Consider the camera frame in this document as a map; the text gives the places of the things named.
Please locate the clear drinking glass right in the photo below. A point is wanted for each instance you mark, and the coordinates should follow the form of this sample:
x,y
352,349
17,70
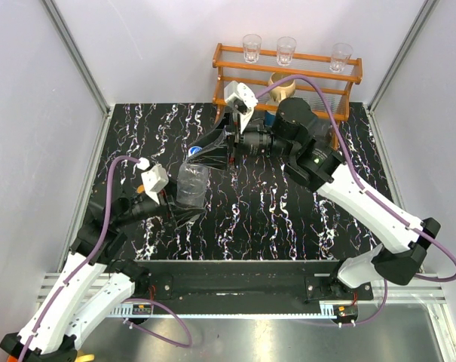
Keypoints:
x,y
341,53

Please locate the clear drinking glass left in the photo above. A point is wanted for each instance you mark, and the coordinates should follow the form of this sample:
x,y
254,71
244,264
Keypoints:
x,y
251,48

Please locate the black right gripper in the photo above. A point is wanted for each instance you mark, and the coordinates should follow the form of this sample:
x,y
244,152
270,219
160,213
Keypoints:
x,y
218,157

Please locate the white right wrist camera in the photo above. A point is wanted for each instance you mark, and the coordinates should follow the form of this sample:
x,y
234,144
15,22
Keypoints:
x,y
241,99

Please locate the clear drinking glass middle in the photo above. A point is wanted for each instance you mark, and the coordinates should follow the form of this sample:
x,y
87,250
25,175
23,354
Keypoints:
x,y
285,50

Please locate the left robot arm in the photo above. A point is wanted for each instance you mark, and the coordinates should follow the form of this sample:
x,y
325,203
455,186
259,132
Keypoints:
x,y
94,280

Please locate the clear plastic bottle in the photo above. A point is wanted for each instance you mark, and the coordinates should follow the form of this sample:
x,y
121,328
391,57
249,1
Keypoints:
x,y
192,184

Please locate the cream yellow mug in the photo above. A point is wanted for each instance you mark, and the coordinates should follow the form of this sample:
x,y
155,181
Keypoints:
x,y
85,358

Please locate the clear drinking glass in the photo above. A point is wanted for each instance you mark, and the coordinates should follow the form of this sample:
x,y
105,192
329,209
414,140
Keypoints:
x,y
285,50
251,48
341,53

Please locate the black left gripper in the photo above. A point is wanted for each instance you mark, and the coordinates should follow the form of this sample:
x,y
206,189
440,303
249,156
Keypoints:
x,y
182,214

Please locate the beige ceramic mug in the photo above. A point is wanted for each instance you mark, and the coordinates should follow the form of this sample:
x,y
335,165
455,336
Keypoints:
x,y
281,92

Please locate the blue ceramic mug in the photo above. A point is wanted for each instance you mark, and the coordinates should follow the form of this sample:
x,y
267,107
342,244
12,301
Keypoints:
x,y
270,117

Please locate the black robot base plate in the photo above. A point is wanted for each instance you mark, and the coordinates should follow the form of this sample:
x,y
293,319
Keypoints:
x,y
230,288

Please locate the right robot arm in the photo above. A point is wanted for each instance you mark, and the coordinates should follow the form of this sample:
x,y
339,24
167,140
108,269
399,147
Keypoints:
x,y
299,138

